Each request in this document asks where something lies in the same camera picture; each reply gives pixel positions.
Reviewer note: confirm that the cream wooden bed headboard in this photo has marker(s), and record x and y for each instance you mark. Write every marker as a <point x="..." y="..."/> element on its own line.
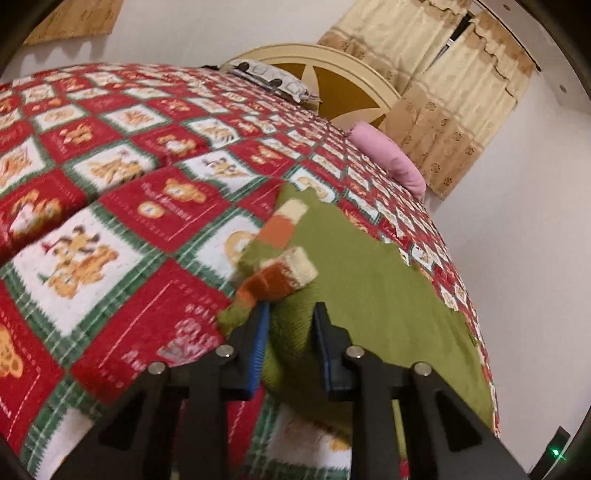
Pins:
<point x="364" y="76"/>

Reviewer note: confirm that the pink pillow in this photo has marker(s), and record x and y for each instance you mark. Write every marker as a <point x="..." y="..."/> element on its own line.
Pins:
<point x="392" y="157"/>

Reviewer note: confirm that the green orange cream striped sweater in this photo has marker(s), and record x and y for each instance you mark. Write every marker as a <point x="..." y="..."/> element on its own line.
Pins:
<point x="369" y="286"/>

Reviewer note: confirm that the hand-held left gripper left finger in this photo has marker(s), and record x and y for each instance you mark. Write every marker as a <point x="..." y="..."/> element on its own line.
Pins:
<point x="260" y="348"/>

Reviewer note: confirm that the red patchwork printed blanket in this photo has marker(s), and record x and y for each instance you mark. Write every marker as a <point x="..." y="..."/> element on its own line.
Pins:
<point x="115" y="198"/>

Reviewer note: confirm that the white patterned pillow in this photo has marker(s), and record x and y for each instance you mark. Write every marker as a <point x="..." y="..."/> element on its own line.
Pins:
<point x="272" y="77"/>

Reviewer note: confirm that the beige floral curtain panel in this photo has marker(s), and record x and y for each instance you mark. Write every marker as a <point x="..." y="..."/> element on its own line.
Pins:
<point x="74" y="21"/>
<point x="397" y="41"/>
<point x="461" y="110"/>

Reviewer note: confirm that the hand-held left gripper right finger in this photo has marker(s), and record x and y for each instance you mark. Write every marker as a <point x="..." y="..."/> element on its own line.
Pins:
<point x="323" y="353"/>

